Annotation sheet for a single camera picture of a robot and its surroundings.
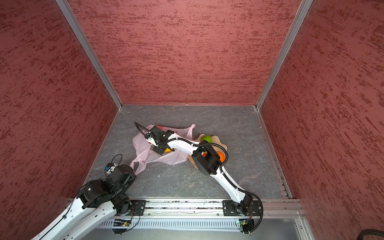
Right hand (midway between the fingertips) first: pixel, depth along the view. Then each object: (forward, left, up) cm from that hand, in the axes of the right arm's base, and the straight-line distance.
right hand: (159, 149), depth 94 cm
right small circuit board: (-40, -46, -3) cm, 61 cm away
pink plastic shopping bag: (-7, +6, +11) cm, 14 cm away
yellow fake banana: (-2, -6, +3) cm, 7 cm away
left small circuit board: (-38, +16, -4) cm, 41 cm away
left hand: (-20, +8, +7) cm, 22 cm away
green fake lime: (+3, -31, +8) cm, 32 cm away
